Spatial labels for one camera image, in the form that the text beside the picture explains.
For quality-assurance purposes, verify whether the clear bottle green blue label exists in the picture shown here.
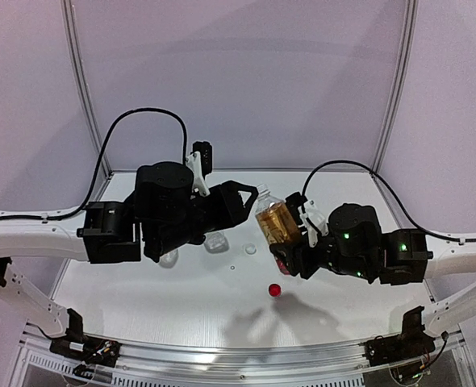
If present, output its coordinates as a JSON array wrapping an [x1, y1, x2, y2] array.
[[203, 231, 229, 254]]

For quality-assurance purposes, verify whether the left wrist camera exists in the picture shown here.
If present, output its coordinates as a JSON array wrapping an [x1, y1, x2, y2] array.
[[186, 141, 213, 197]]

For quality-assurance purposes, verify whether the clear bottle red label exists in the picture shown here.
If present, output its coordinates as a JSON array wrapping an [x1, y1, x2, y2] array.
[[158, 249, 179, 269]]

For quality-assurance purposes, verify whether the blue white bottle cap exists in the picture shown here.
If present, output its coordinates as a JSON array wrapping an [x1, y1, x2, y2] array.
[[243, 243, 257, 255]]

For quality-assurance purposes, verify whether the aluminium front rail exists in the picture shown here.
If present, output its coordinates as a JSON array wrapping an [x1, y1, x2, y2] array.
[[18, 336, 465, 387]]

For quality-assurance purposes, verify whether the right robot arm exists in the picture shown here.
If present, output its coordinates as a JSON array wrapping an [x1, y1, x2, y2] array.
[[269, 203, 476, 337]]

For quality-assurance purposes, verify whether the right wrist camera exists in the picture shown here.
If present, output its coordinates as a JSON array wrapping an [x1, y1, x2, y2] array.
[[285, 192, 328, 248]]

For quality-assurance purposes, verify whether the aluminium frame post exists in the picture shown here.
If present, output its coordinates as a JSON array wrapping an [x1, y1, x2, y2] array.
[[61, 0, 112, 178], [371, 0, 419, 173]]

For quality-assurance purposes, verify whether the right aluminium frame post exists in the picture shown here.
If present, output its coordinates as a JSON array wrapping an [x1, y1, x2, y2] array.
[[371, 0, 419, 173]]

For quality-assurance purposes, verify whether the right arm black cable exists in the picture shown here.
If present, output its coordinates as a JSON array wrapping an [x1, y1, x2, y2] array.
[[301, 160, 476, 245]]

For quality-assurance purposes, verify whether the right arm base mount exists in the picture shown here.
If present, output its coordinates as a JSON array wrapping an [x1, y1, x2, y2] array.
[[363, 306, 436, 367]]

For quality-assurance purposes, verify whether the amber tea bottle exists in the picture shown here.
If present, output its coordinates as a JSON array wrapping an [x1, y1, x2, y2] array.
[[255, 184, 302, 246]]

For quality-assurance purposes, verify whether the left aluminium frame post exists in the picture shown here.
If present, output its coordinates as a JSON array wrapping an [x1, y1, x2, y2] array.
[[61, 0, 112, 178]]

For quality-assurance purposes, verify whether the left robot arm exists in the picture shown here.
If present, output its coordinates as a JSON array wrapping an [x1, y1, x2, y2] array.
[[0, 161, 258, 343]]

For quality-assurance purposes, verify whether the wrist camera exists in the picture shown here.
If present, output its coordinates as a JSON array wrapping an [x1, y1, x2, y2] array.
[[285, 192, 328, 248], [186, 141, 213, 197]]

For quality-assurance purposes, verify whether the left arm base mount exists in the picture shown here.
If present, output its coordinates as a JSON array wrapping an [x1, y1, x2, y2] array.
[[50, 308, 122, 379]]

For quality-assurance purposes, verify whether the red bottle cap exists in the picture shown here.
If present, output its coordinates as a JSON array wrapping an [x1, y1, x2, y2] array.
[[268, 283, 282, 298]]

